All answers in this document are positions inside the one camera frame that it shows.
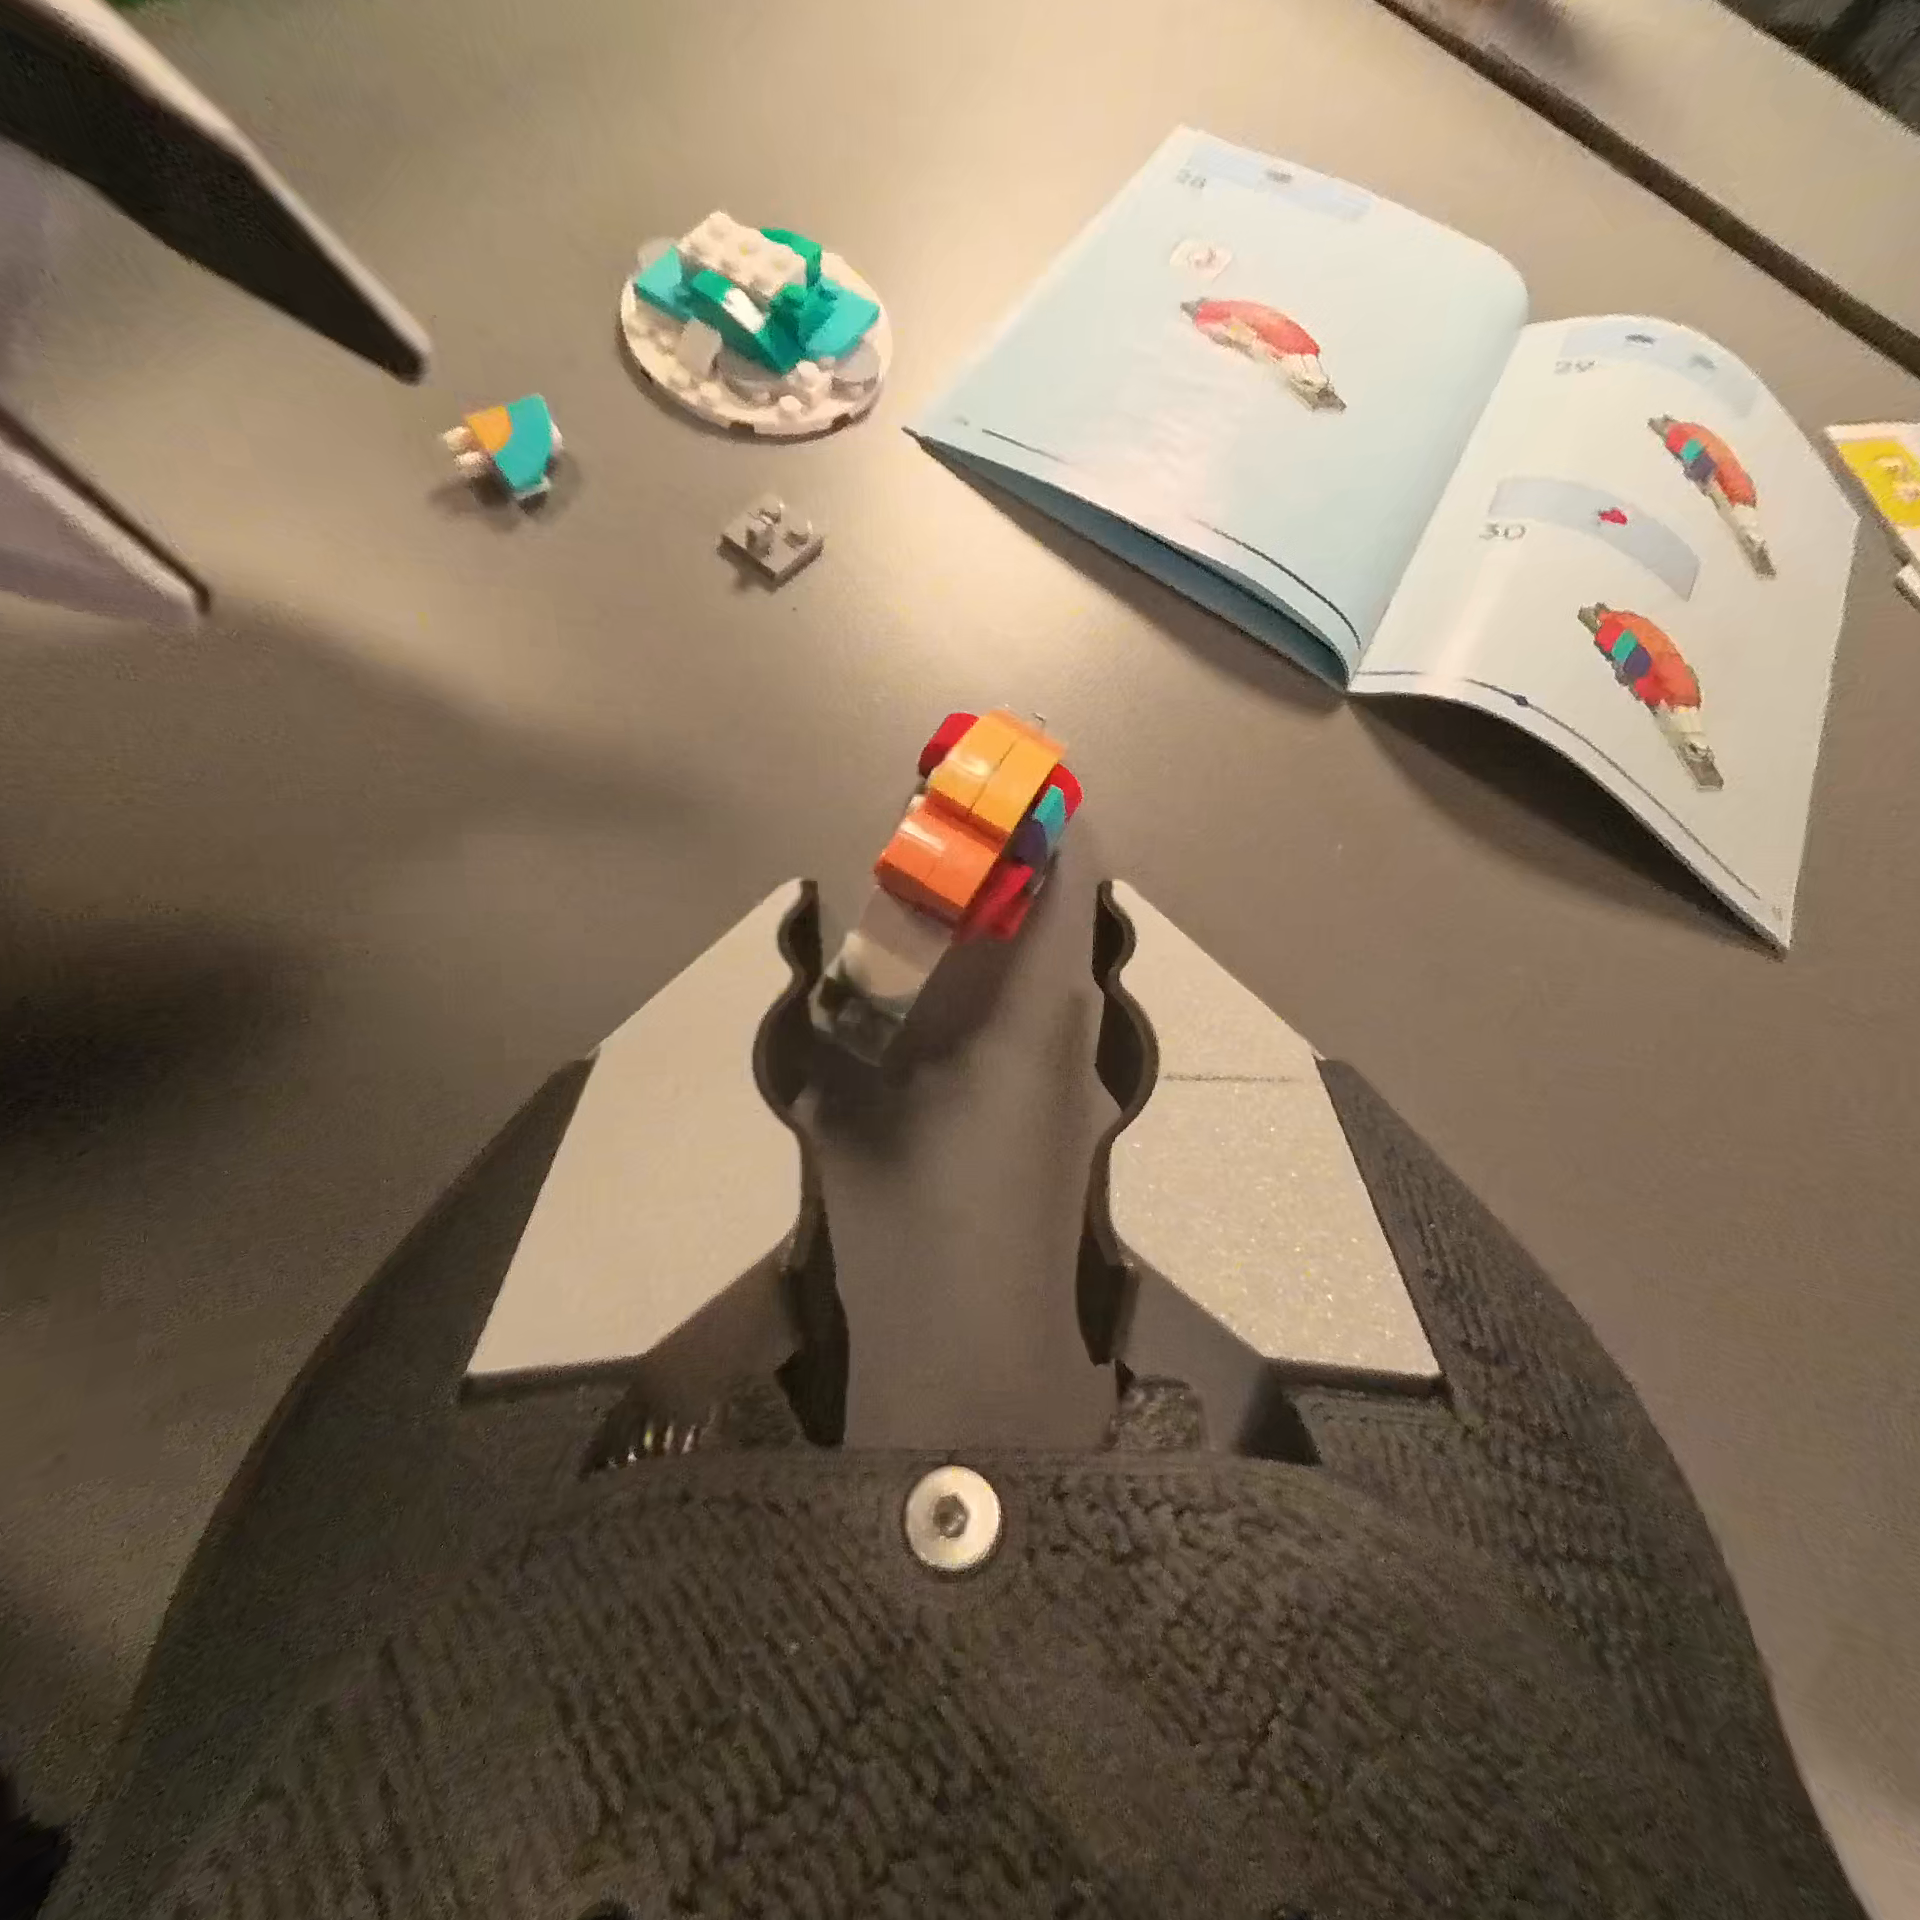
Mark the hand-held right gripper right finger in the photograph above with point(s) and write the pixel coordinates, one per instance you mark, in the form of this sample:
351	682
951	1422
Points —
1261	1200

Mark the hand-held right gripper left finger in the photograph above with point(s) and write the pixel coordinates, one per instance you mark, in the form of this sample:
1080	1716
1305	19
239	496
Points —
645	1200

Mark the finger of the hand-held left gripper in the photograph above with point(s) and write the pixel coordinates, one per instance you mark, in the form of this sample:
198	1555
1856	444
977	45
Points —
181	165
60	525

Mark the orange toy brick model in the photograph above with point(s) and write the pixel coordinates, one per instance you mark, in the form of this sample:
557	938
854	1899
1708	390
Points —
960	839

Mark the teal brick model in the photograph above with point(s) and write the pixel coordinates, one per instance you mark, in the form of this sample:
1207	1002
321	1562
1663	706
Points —
751	301

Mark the small teal orange brick assembly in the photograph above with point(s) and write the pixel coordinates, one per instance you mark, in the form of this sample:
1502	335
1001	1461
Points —
517	451

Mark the small grey brick piece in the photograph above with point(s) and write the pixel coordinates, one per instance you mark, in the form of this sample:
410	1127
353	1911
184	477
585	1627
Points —
780	547

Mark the open pale blue instruction booklet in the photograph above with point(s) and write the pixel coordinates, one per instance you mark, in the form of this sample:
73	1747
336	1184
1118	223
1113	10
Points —
1277	451

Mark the closed yellow-cornered instruction booklet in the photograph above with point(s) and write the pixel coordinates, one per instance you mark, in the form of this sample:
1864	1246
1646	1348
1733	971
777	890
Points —
1881	477

